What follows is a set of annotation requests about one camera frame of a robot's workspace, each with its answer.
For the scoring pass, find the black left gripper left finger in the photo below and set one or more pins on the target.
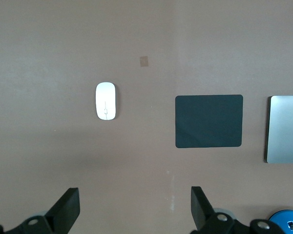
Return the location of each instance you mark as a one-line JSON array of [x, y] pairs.
[[63, 214]]

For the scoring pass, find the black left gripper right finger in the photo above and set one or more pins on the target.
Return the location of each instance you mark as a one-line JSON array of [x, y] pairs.
[[205, 219]]

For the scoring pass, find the white computer mouse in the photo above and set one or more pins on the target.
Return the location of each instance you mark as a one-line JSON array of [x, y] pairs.
[[105, 97]]

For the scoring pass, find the black rectangular mouse pad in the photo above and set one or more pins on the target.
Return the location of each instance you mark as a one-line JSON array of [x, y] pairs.
[[208, 122]]

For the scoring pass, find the blue desk lamp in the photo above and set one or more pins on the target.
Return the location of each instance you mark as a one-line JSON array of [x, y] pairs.
[[280, 219]]

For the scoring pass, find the silver closed laptop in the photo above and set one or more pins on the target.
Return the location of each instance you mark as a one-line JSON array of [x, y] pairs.
[[286, 129]]

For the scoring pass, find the brown tape patch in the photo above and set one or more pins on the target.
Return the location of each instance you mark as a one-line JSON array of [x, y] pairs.
[[144, 61]]

